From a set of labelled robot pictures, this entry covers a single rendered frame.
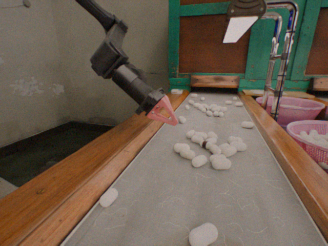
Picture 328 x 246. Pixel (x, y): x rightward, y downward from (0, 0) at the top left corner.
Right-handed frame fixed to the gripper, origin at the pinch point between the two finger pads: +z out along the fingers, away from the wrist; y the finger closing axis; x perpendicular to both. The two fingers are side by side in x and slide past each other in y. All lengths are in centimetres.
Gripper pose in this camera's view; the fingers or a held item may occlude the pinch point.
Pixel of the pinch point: (174, 122)
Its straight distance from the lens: 48.8
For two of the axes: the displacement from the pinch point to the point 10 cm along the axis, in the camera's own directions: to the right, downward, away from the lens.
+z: 7.4, 6.7, 0.1
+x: -6.2, 6.7, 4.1
